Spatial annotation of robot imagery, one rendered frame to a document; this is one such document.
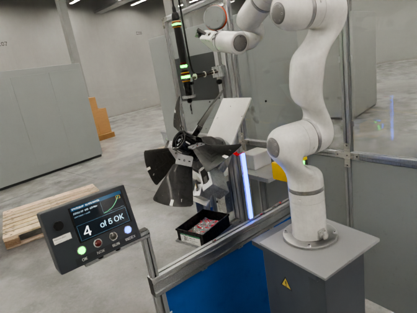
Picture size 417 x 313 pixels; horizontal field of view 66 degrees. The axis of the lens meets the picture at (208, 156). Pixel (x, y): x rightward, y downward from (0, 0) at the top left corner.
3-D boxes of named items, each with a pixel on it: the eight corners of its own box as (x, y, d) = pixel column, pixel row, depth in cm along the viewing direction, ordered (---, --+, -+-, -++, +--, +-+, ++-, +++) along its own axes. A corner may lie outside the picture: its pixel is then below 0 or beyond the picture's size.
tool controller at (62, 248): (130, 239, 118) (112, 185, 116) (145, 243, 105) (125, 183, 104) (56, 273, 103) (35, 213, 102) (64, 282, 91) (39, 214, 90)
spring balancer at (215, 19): (207, 32, 224) (204, 32, 218) (203, 8, 220) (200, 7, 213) (229, 28, 219) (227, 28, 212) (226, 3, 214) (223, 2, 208)
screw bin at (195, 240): (205, 220, 168) (202, 208, 166) (231, 226, 158) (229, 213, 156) (177, 241, 152) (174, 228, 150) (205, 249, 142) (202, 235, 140)
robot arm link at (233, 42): (234, 30, 133) (214, 31, 130) (251, 30, 123) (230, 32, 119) (234, 50, 137) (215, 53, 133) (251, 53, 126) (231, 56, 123)
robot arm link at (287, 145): (332, 187, 108) (327, 118, 101) (288, 205, 101) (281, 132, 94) (306, 179, 118) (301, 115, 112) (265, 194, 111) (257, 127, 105)
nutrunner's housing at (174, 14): (187, 102, 166) (171, 7, 153) (195, 101, 165) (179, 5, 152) (185, 103, 162) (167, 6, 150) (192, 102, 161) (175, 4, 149)
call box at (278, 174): (293, 171, 172) (291, 153, 169) (308, 175, 164) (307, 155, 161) (273, 181, 163) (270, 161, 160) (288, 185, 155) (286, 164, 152)
